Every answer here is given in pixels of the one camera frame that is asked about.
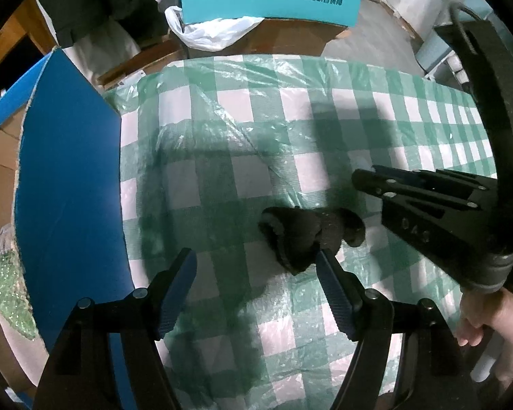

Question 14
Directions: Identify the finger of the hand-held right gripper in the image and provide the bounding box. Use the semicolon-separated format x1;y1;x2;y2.
351;168;499;285
372;164;499;193

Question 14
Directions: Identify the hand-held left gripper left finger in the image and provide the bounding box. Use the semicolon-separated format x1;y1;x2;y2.
34;247;197;410

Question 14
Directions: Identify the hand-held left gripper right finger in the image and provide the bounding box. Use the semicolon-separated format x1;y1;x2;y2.
315;248;479;410

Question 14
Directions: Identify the black sock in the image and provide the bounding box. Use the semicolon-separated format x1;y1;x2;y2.
259;206;366;276

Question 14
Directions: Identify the blue and brown cardboard box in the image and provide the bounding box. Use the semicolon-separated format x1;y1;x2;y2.
0;47;138;410

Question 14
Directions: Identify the light blue cabinet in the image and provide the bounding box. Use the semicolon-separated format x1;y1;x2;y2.
416;30;456;81

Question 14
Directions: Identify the green glittery fabric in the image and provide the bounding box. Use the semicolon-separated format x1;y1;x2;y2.
0;250;37;341

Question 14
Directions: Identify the green checked plastic-wrapped cloth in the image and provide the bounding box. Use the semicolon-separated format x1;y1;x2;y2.
105;53;503;410

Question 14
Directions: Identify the white garment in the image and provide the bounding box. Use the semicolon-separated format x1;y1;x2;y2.
64;21;147;91

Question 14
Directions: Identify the white plastic bag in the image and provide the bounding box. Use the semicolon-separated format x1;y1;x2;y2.
165;5;266;51

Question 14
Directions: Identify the wooden louvred cabinet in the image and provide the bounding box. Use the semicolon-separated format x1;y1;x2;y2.
0;0;57;108

